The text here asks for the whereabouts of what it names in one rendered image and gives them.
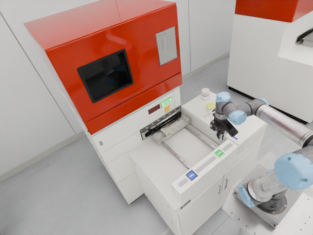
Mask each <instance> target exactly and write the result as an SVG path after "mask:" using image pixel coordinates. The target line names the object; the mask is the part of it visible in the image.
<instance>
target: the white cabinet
mask: <svg viewBox="0 0 313 235"><path fill-rule="evenodd" d="M263 137H264V135H262V136H261V137H260V138H259V139H258V140H256V141H255V142H254V143H253V144H252V145H251V146H249V147H248V148H247V149H246V150H245V151H243V152H242V153H241V154H240V155H239V156H237V158H236V159H235V160H234V161H232V162H231V163H230V164H229V165H228V166H227V167H226V168H224V169H223V170H222V171H221V172H220V173H218V174H217V175H216V176H215V177H214V178H213V179H211V180H210V181H209V182H208V183H207V184H205V185H204V186H203V187H202V188H201V189H199V190H198V191H197V192H196V193H195V194H194V195H192V196H191V197H190V198H189V199H188V200H187V201H186V202H184V203H183V204H182V205H181V206H180V207H179V208H177V209H176V210H174V209H173V208H172V206H171V205H170V204H169V203H168V202H167V200H166V199H165V198H164V197H163V196H162V194H161V193H160V192H159V191H158V189H157V188H156V187H155V186H154V184H153V183H152V182H151V181H150V179H149V178H148V177H147V176H146V174H145V173H144V172H143V171H142V169H141V168H140V167H139V166H138V164H137V163H136V162H135V161H134V160H133V159H132V157H131V156H130V155H129V156H130V159H131V161H132V164H133V166H134V169H135V171H136V174H137V176H138V179H139V181H140V184H141V186H142V189H143V191H144V194H145V195H146V196H147V198H148V199H149V200H150V202H151V203H152V205H153V206H154V207H155V209H156V210H157V211H158V213H159V214H160V215H161V217H162V218H163V219H164V221H165V222H166V224H167V225H168V226H169V228H170V229H171V231H172V232H173V233H174V235H192V234H193V233H194V232H196V231H197V230H198V229H199V228H200V227H201V226H202V225H203V224H204V223H205V222H206V221H207V220H208V219H209V218H210V217H211V216H212V215H214V214H215V213H216V212H217V211H218V210H219V209H220V208H221V207H222V206H223V205H224V203H225V201H226V199H227V197H228V195H229V193H230V191H231V189H232V187H233V185H234V184H235V183H236V182H237V181H238V180H240V179H242V178H243V177H245V176H247V175H248V174H249V173H250V172H251V171H252V170H253V167H254V164H255V161H256V158H257V155H258V152H259V149H260V146H261V143H262V140H263Z"/></svg>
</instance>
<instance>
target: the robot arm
mask: <svg viewBox="0 0 313 235"><path fill-rule="evenodd" d="M212 115H213V116H214V120H212V121H211V122H210V128H211V129H212V130H213V131H216V133H213V134H214V136H215V137H216V138H217V139H218V140H219V141H222V140H223V139H224V138H225V136H226V134H227V133H229V135H230V136H231V137H234V136H235V135H236V134H238V131H237V129H236V128H235V127H234V126H233V125H232V124H231V123H230V122H229V120H230V121H231V122H232V123H233V124H235V125H240V124H242V123H243V122H245V120H246V119H247V117H249V116H251V115H255V116H256V117H258V118H260V119H261V120H263V121H264V122H265V123H267V124H268V125H270V126H271V127H273V128H274V129H276V130H277V131H279V132H280V133H282V134H283V135H285V136H286V137H288V138H289V139H290V140H292V141H293V142H295V143H296V144H298V145H299V146H301V149H299V150H296V151H294V152H292V153H288V154H285V155H283V156H281V157H280V158H278V159H277V160H276V161H275V163H274V167H275V168H274V169H269V170H268V171H267V172H266V173H265V175H264V176H261V177H259V178H253V179H251V180H250V181H248V182H246V183H244V184H241V185H240V186H238V192H239V194H240V196H241V198H242V200H243V201H244V203H245V204H246V205H247V206H248V207H255V206H256V205H258V204H259V205H261V206H262V207H263V208H265V209H268V210H272V211H275V210H279V209H281V208H282V206H283V204H284V195H285V193H286V191H287V190H288V189H289V188H290V189H293V190H301V189H305V188H308V187H310V186H311V185H313V131H312V130H310V129H309V128H307V127H305V126H304V125H302V124H300V123H298V122H296V121H295V120H293V119H291V118H289V117H288V116H286V115H284V114H283V113H281V112H279V111H277V110H275V109H274V108H272V107H270V106H269V103H268V101H267V100H266V99H265V98H263V97H260V98H255V99H253V100H251V101H248V102H245V103H242V104H238V105H235V104H234V103H233V102H232V101H231V95H230V94H229V93H228V92H220V93H218V94H217V96H216V106H215V113H213V114H212ZM228 119H229V120H228Z"/></svg>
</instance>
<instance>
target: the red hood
mask: <svg viewBox="0 0 313 235"><path fill-rule="evenodd" d="M24 26H25V28H26V30H27V32H28V33H29V35H30V37H31V39H32V40H33V42H34V44H35V46H36V47H37V49H38V51H39V53H40V55H41V56H42V58H43V60H44V62H45V63H46V65H47V67H48V68H49V70H50V72H51V74H52V75H53V77H54V79H55V81H56V82H57V84H58V86H59V88H60V89H61V91H62V93H63V94H64V96H65V97H66V99H67V100H68V102H69V103H70V105H71V106H72V108H73V109H74V111H75V112H76V114H77V115H78V117H79V118H80V120H81V121H82V122H83V124H84V125H85V127H86V128H87V130H88V131H89V133H90V135H93V134H94V133H96V132H98V131H100V130H101V129H103V128H105V127H107V126H109V125H110V124H112V123H114V122H116V121H117V120H119V119H121V118H123V117H124V116H126V115H128V114H130V113H132V112H134V111H135V110H137V109H139V108H141V107H143V106H144V105H146V104H148V103H150V102H151V101H153V100H155V99H157V98H158V97H160V96H162V95H164V94H165V93H167V92H169V91H171V90H173V89H174V88H176V87H178V86H180V85H181V84H182V72H181V58H180V45H179V31H178V18H177V4H176V2H171V1H165V0H99V1H96V2H92V3H89V4H86V5H83V6H80V7H76V8H72V9H69V10H66V11H63V12H60V13H56V14H53V15H49V16H46V17H43V18H39V19H36V20H33V21H29V22H26V23H24Z"/></svg>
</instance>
